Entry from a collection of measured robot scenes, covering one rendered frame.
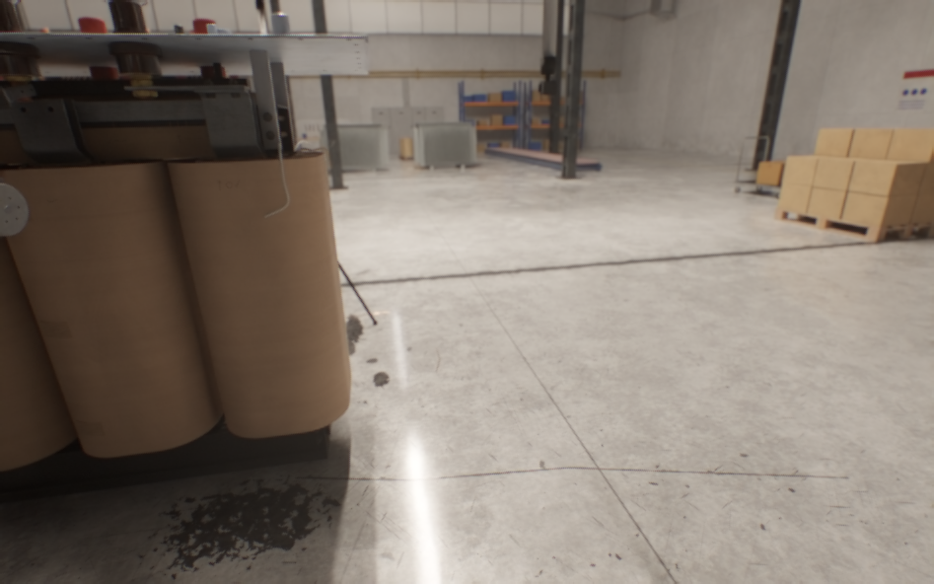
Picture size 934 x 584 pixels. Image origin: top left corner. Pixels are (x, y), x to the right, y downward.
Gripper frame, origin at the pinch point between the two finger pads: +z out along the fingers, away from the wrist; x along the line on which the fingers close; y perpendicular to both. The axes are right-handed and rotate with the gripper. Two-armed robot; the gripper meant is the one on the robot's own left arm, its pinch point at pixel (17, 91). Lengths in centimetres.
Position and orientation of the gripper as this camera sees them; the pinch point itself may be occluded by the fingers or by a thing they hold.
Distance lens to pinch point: 160.9
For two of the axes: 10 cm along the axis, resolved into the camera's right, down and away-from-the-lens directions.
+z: 1.4, -5.2, 8.4
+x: -9.9, -0.3, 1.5
